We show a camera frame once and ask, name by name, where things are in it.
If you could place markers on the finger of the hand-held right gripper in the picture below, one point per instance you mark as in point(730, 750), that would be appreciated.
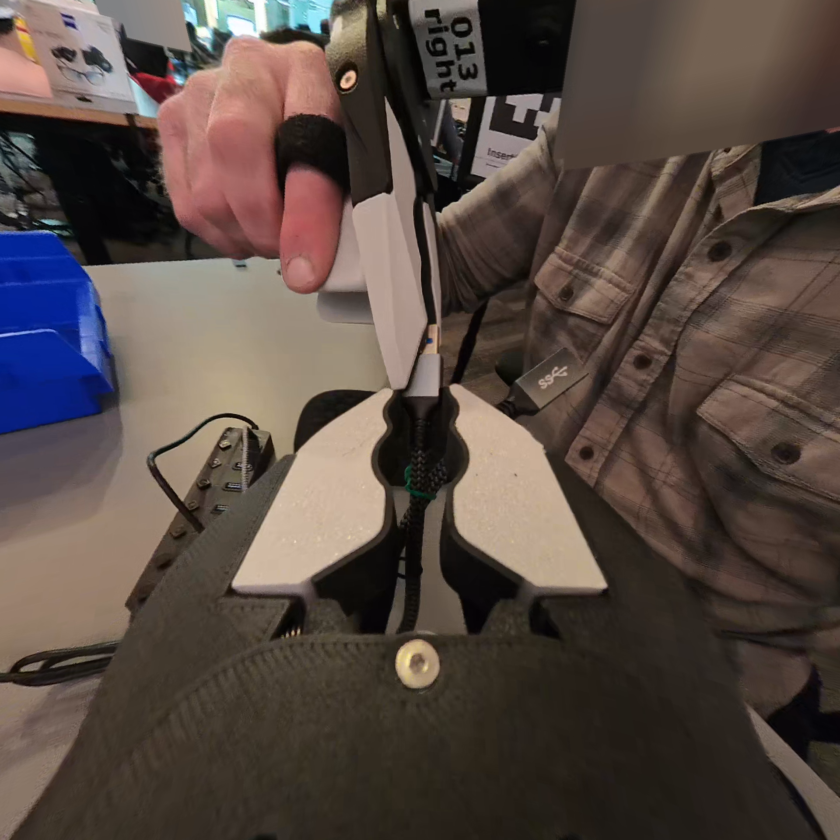
point(394, 276)

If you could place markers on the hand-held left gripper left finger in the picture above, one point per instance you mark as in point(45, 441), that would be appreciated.
point(315, 525)

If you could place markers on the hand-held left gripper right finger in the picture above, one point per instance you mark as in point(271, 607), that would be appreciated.
point(525, 525)

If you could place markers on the black usb hub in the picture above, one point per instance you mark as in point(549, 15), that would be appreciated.
point(204, 505)

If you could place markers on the blue plastic bin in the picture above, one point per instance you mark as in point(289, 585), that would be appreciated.
point(46, 328)

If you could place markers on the person's right hand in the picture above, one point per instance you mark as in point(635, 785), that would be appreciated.
point(236, 145)

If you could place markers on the printed tag board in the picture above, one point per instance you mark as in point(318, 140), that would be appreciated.
point(505, 131)

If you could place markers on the black wrist rest pad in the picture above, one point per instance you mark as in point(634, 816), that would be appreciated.
point(328, 420)

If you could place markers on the wooden work table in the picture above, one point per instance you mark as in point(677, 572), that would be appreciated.
point(66, 116)

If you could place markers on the white cardboard box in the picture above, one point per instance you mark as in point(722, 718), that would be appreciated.
point(79, 53)

